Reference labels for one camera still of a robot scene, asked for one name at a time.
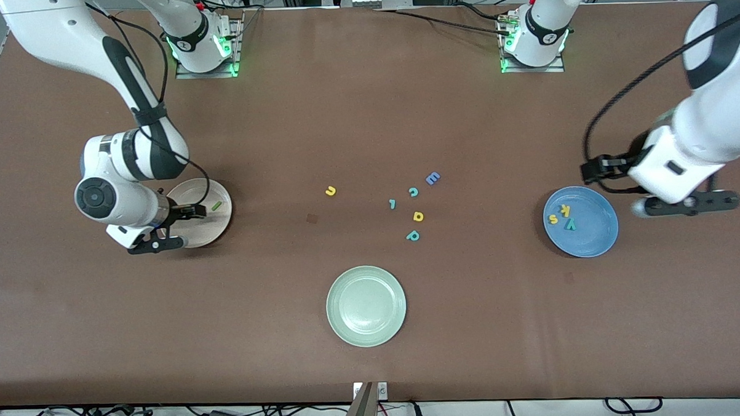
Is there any beige brown plate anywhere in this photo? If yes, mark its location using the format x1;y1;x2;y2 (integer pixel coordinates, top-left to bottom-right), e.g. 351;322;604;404
163;177;234;250

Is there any blue plate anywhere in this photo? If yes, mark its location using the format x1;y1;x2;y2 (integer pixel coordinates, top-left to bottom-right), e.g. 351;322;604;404
542;185;620;260

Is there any pale green plate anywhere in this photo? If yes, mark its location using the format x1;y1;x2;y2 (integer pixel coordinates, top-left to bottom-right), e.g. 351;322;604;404
325;264;408;349

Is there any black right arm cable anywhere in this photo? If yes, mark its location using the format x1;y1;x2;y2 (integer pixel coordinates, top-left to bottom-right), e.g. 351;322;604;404
86;0;212;214

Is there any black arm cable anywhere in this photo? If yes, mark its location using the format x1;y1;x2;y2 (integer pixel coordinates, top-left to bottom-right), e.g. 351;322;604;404
578;7;740;167
86;0;212;214

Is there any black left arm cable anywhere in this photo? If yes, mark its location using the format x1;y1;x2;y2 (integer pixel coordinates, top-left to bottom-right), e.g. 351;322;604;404
578;7;740;167

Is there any grey left arm base plate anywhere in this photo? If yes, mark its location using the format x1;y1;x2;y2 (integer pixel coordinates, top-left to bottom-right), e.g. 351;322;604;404
497;7;567;75

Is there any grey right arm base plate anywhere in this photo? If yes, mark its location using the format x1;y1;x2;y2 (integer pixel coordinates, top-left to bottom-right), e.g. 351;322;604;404
173;17;247;81

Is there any short black table cable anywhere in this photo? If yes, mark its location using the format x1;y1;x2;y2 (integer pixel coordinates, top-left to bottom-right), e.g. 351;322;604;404
452;0;513;23

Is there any long black table cable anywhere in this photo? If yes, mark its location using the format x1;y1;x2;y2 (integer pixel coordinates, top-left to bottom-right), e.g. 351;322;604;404
378;4;512;41

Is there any black looped cable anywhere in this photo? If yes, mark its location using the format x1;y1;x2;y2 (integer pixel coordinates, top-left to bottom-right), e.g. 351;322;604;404
603;396;664;415

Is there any white mounting bracket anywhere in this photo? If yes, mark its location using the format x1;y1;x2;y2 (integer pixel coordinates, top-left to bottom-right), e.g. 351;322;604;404
352;381;389;401

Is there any grey metal camera post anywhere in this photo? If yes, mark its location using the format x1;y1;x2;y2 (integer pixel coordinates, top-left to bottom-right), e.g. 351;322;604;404
336;382;376;416

